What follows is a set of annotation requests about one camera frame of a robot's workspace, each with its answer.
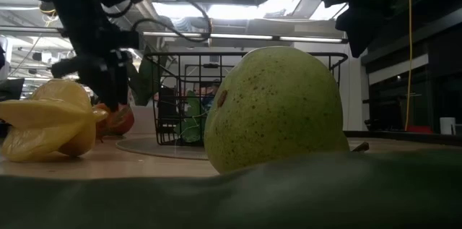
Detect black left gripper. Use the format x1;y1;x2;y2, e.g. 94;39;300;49
50;28;141;113

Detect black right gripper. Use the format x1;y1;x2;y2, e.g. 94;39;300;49
321;0;395;59

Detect red toy apple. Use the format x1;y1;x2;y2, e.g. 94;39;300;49
108;104;136;137

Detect small orange toy fruit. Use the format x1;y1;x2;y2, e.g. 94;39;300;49
94;103;111;138

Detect yellow toy starfruit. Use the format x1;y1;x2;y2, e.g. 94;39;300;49
0;98;109;163

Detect green toy pear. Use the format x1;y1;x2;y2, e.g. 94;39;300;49
203;46;370;175

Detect dark green toy pepper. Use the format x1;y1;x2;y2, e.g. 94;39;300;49
0;148;462;229

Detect green plant in white pot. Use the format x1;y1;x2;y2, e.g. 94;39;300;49
126;53;164;136

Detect person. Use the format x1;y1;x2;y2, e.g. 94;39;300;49
196;79;222;113

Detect black monitor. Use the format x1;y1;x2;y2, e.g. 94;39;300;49
0;78;25;103

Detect red flat object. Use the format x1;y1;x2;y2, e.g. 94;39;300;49
406;124;434;134

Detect long ceiling light strip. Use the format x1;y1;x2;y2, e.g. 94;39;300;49
142;31;344;44

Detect yellow hanging cable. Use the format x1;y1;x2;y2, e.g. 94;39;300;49
404;0;414;131

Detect black wire basket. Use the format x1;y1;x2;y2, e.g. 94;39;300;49
144;51;349;147

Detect black aluminium table frame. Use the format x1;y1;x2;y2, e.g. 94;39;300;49
342;130;462;147

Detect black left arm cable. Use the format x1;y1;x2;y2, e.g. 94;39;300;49
128;0;214;44

